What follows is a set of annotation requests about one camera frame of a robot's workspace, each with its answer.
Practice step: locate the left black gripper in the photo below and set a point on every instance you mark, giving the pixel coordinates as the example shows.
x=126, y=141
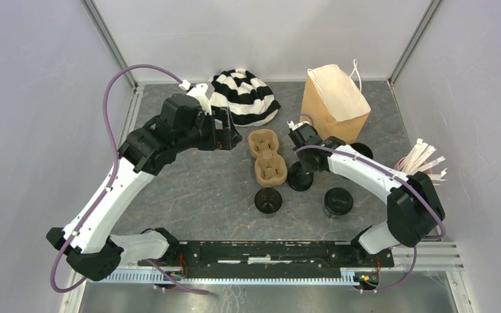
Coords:
x=224, y=139

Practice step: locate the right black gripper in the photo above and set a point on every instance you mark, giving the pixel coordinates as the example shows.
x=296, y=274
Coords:
x=306, y=167

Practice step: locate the brown cardboard cup carrier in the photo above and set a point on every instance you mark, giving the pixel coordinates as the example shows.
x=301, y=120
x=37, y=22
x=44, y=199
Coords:
x=269, y=167

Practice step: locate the black coffee cup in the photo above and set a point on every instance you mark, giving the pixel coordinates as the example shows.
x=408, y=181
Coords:
x=363, y=149
x=268, y=201
x=335, y=211

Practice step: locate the brown paper bag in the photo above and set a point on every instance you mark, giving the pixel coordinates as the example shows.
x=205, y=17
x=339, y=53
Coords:
x=335, y=102

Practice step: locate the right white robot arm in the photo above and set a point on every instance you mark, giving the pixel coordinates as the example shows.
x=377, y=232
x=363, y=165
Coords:
x=414, y=210

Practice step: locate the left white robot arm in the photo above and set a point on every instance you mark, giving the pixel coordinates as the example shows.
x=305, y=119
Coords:
x=183, y=123

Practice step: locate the black white striped cloth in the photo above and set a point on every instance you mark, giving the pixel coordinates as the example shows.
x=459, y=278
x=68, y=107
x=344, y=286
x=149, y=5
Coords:
x=250, y=100

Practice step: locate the pink straw holder cup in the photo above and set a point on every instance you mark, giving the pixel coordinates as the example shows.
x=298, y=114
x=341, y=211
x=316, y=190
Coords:
x=399, y=166

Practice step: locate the white wrapped straws bundle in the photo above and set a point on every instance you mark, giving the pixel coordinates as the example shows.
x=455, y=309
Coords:
x=419, y=159

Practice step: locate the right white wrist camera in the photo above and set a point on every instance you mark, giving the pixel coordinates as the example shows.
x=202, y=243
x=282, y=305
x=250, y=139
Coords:
x=293, y=126

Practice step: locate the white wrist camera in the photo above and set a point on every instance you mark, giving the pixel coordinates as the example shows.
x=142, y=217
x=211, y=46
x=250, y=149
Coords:
x=202, y=92
x=293, y=126

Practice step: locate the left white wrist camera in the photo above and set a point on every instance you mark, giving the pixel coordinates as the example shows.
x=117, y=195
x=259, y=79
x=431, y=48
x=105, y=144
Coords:
x=202, y=92

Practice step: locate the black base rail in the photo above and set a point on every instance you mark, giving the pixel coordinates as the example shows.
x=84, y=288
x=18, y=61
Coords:
x=271, y=259

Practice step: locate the left aluminium frame post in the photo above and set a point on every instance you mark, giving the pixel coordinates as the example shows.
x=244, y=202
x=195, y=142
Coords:
x=104, y=32

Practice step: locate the aluminium frame post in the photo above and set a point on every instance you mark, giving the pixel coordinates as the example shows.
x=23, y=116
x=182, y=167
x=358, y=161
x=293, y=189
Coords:
x=415, y=39
x=104, y=32

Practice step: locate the right aluminium frame post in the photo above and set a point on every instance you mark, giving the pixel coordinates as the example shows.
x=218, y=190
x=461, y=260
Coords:
x=415, y=39

